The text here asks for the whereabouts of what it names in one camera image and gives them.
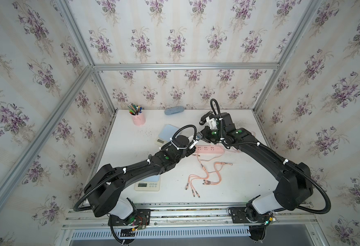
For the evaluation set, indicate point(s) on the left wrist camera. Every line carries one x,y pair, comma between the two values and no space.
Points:
194,139

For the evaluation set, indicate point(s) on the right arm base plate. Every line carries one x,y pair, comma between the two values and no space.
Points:
249,215

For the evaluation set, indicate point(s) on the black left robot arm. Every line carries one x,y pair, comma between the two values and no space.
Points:
102,193

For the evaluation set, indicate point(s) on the pink power strip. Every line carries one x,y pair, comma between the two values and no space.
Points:
205,149

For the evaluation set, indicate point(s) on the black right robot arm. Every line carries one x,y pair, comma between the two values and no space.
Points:
294,182

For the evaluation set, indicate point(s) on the coloured pens bunch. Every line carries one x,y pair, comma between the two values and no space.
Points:
135,109

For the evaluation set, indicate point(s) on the far blue kitchen scale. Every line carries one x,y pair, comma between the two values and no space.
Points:
165,135

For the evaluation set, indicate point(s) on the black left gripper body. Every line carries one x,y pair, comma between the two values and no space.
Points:
188,152

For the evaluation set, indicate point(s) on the blue glasses case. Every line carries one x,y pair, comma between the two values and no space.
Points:
174,110

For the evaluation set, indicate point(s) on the black stapler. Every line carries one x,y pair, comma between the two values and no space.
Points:
203,118

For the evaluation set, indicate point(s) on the aluminium mounting rail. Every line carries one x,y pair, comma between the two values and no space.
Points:
182,215

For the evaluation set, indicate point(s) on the near blue kitchen scale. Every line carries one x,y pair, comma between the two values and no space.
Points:
150,184

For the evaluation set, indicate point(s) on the blue kitchen scale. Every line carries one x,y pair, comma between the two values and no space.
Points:
150,184
165,135

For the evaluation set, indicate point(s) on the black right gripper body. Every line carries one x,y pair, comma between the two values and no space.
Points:
212,136

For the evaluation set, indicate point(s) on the pink pen holder cup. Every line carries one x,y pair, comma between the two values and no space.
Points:
139,120

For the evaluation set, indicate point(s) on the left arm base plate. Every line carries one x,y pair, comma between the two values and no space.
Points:
139,218

